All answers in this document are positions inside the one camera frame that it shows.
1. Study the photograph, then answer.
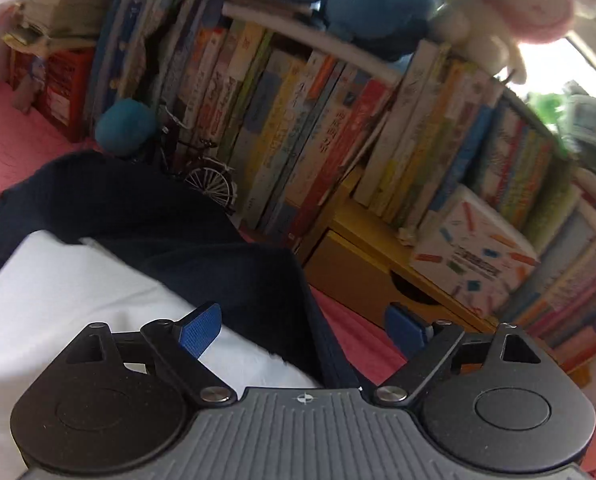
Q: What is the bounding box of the white and navy jacket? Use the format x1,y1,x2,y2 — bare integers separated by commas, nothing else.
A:
0,151,360,479

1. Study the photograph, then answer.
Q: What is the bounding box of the pocket label printer box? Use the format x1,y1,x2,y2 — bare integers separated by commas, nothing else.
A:
410,185,539,318

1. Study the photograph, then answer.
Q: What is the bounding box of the wooden desk drawer organizer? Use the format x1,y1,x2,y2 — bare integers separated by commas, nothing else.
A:
296,166,499,334

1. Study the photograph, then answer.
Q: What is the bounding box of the miniature bicycle model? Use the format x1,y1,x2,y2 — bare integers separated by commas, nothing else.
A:
145,105,237,214

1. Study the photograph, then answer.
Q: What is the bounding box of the blue plush ball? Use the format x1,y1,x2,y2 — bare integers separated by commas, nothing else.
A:
94,99,158,156

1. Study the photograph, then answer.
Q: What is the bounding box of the row of upright books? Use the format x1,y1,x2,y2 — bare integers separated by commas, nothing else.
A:
85,0,596,361

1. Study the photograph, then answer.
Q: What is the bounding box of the pink rabbit print towel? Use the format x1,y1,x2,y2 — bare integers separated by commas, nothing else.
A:
0,81,596,480

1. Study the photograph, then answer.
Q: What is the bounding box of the red plastic basket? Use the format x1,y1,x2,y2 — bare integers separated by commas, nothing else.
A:
8,48,94,143

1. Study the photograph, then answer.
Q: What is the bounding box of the pink and white plush doll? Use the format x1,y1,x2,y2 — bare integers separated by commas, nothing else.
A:
429,0,575,84

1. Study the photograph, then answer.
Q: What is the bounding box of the stack of papers and notebooks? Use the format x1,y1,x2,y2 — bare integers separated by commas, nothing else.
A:
2,0,112,58

